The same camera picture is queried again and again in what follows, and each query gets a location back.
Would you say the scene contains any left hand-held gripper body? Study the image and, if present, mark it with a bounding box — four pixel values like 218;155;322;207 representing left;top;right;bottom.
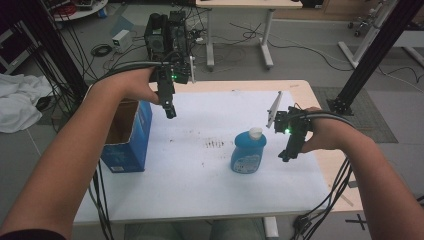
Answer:
149;55;196;108

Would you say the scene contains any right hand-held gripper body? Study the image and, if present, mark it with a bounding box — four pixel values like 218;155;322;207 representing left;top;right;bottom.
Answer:
265;90;314;155

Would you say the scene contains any person's left hand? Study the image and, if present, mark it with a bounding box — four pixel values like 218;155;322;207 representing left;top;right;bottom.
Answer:
114;66;161;106

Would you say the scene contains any person's right hand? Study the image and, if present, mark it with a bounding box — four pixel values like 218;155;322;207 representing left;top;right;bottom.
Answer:
300;106;351;154

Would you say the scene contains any blue detergent bottle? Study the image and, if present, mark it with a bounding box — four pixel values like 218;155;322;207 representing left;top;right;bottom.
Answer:
229;127;268;175

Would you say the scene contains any light wooden table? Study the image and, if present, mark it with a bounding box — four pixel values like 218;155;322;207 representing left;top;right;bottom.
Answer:
73;79;365;226

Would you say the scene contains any blue cardboard box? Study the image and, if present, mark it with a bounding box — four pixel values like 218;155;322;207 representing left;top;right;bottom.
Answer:
100;99;154;174

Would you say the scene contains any black computer tower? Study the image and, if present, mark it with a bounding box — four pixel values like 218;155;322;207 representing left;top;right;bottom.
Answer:
143;10;190;64

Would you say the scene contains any small white device box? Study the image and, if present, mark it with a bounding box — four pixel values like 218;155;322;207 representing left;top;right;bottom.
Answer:
111;29;133;54

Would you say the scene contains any grey floor mat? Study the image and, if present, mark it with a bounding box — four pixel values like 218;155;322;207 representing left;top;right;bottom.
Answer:
311;85;399;145

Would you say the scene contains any white paper sheet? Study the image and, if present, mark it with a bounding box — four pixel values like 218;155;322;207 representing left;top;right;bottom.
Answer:
73;89;332;225

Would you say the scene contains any black metal stand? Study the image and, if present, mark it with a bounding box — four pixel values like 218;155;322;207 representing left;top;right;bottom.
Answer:
31;0;90;101
326;0;424;117

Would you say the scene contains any white-legged wooden desk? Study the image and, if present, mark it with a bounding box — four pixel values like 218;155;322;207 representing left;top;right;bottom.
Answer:
194;0;304;72

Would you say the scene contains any round white table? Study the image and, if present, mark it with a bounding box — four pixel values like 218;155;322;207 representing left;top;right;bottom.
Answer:
43;0;109;23

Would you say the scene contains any white crumpled cloth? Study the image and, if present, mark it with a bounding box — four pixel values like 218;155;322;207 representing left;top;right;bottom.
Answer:
0;73;54;134

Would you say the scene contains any dark sleeve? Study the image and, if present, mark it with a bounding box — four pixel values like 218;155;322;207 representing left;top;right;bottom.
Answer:
0;228;68;240

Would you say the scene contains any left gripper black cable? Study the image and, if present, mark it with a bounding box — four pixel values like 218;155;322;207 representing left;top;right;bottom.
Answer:
94;60;165;83

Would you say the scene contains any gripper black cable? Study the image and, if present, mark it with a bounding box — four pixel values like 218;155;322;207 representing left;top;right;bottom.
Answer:
289;105;358;240
94;60;165;83

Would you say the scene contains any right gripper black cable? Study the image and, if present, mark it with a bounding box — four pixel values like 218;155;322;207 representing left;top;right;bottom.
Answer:
289;105;358;240

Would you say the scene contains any coiled black cable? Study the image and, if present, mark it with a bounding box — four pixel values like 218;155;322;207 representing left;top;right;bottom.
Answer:
90;43;114;58

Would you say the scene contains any black floor cable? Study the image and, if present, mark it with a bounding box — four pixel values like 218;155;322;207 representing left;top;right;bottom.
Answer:
229;21;355;73

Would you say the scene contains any black cable bundle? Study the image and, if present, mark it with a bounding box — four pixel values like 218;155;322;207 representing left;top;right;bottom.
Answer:
87;159;116;240

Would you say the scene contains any white metal frame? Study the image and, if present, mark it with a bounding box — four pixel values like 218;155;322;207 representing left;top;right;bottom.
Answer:
337;0;424;70

